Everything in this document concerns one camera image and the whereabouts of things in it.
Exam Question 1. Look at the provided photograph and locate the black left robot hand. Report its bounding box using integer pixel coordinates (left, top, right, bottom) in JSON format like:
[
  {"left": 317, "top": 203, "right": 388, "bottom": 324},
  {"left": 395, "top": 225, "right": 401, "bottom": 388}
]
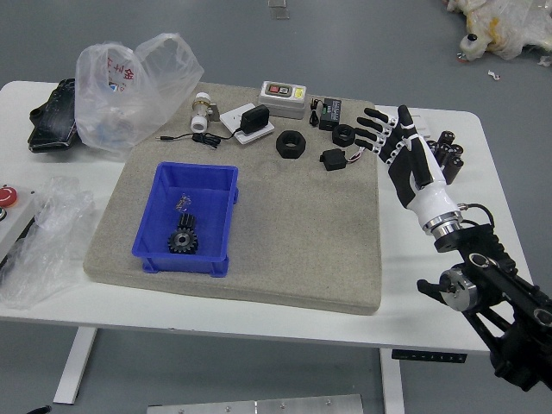
[{"left": 0, "top": 404, "right": 53, "bottom": 414}]

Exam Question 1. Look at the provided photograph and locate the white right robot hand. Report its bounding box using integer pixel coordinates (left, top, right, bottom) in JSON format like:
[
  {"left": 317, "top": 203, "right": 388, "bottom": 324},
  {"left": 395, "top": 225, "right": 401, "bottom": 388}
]
[{"left": 354, "top": 104, "right": 459, "bottom": 229}]

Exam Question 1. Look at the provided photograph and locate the big black gear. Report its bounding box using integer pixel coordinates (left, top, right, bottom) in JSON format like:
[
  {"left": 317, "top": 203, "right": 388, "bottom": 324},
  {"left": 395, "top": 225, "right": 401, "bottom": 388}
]
[{"left": 166, "top": 228, "right": 201, "bottom": 257}]

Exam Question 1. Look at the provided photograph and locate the small black hex nut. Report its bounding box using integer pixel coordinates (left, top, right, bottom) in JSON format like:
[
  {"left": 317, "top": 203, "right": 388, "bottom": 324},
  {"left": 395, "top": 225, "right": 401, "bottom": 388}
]
[{"left": 331, "top": 123, "right": 357, "bottom": 147}]

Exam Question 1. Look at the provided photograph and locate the big black hex nut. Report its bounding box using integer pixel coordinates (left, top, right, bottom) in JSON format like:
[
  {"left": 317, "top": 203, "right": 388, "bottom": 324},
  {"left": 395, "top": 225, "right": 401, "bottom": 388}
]
[{"left": 275, "top": 130, "right": 307, "bottom": 160}]

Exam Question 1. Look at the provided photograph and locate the grey emergency stop box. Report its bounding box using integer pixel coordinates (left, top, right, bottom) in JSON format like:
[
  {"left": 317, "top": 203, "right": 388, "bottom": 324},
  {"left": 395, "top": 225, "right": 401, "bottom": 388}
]
[{"left": 0, "top": 185, "right": 38, "bottom": 264}]

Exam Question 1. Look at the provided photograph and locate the blue plastic box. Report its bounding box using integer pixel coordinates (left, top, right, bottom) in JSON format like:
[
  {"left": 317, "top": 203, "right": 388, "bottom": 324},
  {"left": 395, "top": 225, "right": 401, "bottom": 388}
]
[{"left": 131, "top": 161, "right": 241, "bottom": 277}]

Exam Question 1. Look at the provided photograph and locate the black module with green terminal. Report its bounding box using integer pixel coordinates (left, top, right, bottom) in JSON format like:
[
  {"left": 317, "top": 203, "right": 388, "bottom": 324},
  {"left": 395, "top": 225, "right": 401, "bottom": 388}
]
[{"left": 309, "top": 97, "right": 345, "bottom": 130}]

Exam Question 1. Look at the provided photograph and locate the grey-brown mat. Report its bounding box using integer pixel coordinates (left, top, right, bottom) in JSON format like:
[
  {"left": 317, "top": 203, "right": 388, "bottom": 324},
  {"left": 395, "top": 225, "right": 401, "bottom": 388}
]
[{"left": 82, "top": 81, "right": 383, "bottom": 316}]

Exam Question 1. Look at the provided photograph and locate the clear plastic bag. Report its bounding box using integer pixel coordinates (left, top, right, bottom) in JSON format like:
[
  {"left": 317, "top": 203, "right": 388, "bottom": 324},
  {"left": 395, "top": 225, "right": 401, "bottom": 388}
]
[{"left": 0, "top": 175, "right": 95, "bottom": 310}]

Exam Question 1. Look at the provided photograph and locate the black power adapter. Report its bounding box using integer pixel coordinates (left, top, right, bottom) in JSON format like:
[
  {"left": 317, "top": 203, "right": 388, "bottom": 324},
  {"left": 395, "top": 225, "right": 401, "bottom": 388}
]
[{"left": 239, "top": 104, "right": 272, "bottom": 134}]

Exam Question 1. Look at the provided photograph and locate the black table control panel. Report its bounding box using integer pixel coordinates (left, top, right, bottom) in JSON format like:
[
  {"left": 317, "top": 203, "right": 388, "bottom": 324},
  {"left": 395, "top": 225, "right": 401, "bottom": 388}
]
[{"left": 391, "top": 349, "right": 468, "bottom": 364}]

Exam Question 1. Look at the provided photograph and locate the white table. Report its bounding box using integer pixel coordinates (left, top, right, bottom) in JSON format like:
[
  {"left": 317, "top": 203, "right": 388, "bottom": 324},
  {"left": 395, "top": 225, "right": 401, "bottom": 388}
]
[{"left": 0, "top": 80, "right": 540, "bottom": 414}]

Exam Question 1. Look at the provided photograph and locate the clear plastic piece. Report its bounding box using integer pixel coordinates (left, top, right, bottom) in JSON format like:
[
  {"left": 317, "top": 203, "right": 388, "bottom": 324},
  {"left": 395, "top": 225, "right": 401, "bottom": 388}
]
[{"left": 267, "top": 0, "right": 292, "bottom": 21}]

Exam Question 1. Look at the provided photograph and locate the white and brass valve fitting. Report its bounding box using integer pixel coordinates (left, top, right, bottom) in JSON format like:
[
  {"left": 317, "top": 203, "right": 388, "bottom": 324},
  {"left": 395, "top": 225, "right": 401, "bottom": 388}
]
[{"left": 191, "top": 91, "right": 220, "bottom": 134}]

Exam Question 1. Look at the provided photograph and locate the black pouch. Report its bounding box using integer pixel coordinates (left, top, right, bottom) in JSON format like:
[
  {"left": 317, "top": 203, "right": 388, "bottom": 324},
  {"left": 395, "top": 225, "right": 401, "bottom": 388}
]
[{"left": 28, "top": 78, "right": 81, "bottom": 153}]

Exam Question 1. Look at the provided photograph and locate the white plastic bag red print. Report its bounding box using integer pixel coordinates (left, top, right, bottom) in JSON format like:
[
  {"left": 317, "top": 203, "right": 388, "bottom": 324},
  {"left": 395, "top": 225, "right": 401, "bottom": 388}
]
[{"left": 75, "top": 33, "right": 205, "bottom": 163}]

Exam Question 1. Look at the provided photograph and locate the white wall switch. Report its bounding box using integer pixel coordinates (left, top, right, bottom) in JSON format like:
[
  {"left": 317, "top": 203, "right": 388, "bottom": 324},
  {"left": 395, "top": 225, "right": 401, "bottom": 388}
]
[{"left": 409, "top": 112, "right": 431, "bottom": 138}]

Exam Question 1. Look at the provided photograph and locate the small black module with wires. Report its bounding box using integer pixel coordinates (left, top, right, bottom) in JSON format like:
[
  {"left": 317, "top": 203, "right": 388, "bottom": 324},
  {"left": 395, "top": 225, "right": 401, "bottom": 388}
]
[{"left": 319, "top": 141, "right": 367, "bottom": 173}]

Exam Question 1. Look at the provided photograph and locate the white push-button switch box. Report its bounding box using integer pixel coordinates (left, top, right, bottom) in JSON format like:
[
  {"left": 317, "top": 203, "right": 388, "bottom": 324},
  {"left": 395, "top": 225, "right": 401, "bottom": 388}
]
[{"left": 258, "top": 80, "right": 308, "bottom": 121}]

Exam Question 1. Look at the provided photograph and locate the white wall socket plate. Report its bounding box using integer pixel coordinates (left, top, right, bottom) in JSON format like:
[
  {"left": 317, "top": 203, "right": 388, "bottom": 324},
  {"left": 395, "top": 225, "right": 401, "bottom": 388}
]
[{"left": 219, "top": 104, "right": 276, "bottom": 147}]

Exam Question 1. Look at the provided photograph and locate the black adapter cable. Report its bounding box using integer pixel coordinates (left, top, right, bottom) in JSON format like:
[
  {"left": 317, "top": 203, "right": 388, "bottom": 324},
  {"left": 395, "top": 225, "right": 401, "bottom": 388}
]
[{"left": 155, "top": 131, "right": 242, "bottom": 151}]

